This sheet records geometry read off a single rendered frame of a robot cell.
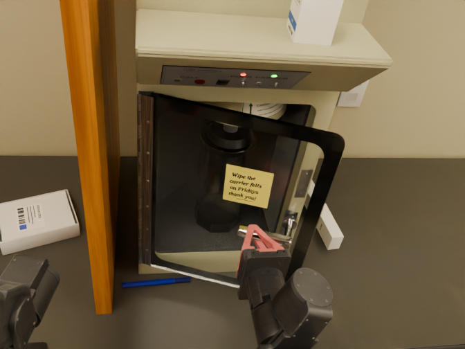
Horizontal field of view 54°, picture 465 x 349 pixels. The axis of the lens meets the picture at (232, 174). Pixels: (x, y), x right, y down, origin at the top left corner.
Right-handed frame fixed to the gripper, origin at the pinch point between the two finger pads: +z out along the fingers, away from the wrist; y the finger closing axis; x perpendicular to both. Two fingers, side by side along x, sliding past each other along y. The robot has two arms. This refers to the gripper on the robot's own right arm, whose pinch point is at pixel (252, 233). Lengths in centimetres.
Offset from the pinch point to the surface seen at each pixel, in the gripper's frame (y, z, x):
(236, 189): 4.8, 5.2, 2.5
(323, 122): 13.6, 12.1, -12.4
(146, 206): -3.9, 10.5, 16.9
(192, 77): 24.6, 5.8, 11.1
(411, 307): -26.0, 0.2, -39.7
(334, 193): -26, 36, -34
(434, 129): -17, 55, -71
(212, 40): 31.0, 3.4, 9.4
